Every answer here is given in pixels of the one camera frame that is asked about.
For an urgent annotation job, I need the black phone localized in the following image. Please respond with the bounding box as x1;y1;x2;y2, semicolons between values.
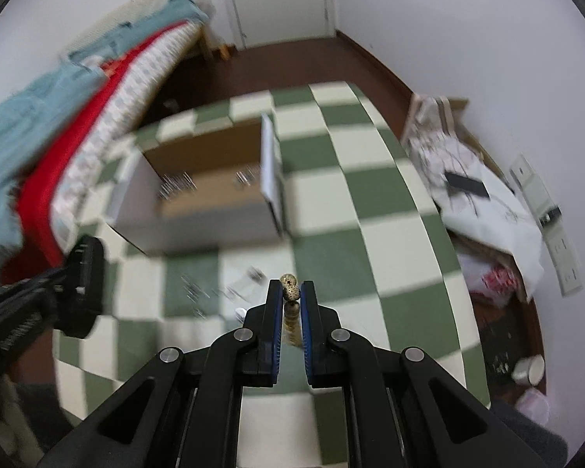
443;172;491;201

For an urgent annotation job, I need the red blanket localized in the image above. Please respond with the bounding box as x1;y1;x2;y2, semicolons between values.
17;20;197;275

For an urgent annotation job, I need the white cloth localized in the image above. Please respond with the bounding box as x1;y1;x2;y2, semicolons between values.
408;129;546;299

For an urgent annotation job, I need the silver jewelry piece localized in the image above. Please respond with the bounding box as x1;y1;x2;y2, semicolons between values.
158;172;199;202
234;168;262;188

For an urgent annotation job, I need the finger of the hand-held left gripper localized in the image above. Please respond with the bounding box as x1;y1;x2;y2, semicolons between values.
53;235;106;339

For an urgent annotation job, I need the patterned white mattress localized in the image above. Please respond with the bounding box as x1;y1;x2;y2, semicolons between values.
49;24;206;250

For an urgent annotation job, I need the brown cardboard box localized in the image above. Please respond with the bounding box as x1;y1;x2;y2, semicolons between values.
401;92;548;304

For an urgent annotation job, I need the white cardboard box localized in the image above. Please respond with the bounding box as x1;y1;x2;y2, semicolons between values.
106;113;290;257

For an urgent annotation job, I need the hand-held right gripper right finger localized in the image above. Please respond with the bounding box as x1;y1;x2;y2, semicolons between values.
300;280;549;468

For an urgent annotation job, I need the white wall socket panel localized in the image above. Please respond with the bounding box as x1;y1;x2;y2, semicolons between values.
509;153;585;298

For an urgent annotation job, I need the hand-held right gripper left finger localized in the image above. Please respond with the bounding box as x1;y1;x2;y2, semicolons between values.
36;279;284;468

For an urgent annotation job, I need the pile of scattered screws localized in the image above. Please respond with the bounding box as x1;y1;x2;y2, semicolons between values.
179;273;216;314

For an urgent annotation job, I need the cream blanket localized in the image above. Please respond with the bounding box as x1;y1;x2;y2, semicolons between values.
62;0;216;62

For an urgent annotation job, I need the red white plastic bag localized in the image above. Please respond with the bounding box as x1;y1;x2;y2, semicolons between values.
460;252;523;309

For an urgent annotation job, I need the green cream checkered tablecloth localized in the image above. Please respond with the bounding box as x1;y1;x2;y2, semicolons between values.
53;82;494;468

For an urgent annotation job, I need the pale pink container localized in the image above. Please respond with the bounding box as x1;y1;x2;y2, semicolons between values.
515;389;553;424

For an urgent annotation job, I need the stack of folded blankets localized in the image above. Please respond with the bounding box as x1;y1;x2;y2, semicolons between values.
0;0;210;286

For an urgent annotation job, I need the white door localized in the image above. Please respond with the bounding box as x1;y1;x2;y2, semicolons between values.
216;0;338;50

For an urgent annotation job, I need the wooden bed frame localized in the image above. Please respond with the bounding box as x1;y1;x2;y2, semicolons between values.
199;27;238;62

